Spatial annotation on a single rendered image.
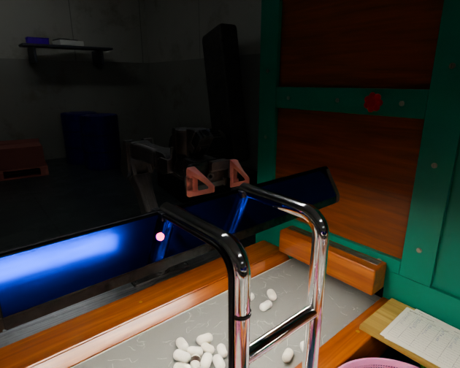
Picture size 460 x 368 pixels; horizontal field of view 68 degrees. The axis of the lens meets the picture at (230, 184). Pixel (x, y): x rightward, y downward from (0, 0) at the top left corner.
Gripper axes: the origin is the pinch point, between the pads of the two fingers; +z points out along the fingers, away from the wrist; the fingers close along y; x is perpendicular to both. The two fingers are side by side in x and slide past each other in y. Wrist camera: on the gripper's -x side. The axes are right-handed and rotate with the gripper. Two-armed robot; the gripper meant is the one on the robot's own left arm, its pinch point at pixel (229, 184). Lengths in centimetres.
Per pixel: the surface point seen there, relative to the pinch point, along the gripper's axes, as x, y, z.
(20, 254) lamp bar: -3.7, -41.3, 15.5
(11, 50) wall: -58, 38, -581
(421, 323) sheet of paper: 29, 28, 33
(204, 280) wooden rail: 30.9, 1.1, -12.5
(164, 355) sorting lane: 33.2, -18.9, 2.4
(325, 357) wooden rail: 30.4, 4.6, 25.0
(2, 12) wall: -108, 35, -581
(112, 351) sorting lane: 33.3, -27.2, -5.3
